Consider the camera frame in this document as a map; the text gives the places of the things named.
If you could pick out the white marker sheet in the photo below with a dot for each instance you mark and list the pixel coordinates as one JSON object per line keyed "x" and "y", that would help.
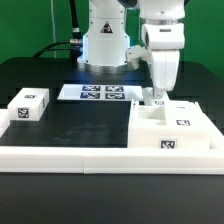
{"x": 100, "y": 92}

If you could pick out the white cabinet body box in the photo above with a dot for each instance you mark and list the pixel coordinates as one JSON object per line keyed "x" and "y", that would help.
{"x": 147, "y": 128}

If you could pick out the white cabinet door panel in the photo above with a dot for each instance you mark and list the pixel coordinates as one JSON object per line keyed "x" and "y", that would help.
{"x": 183, "y": 113}
{"x": 152, "y": 97}

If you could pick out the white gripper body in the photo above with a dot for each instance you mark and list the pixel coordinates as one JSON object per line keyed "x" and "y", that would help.
{"x": 163, "y": 44}

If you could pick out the white L-shaped obstacle frame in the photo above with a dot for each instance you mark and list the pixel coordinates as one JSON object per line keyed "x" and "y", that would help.
{"x": 117, "y": 160}

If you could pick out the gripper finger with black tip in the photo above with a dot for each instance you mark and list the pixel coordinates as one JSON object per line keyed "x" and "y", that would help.
{"x": 157, "y": 93}

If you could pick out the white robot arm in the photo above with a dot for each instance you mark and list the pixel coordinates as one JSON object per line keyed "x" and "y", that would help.
{"x": 106, "y": 45}

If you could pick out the white cabinet top block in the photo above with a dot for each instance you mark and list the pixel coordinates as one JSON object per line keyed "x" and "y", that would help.
{"x": 29, "y": 104}

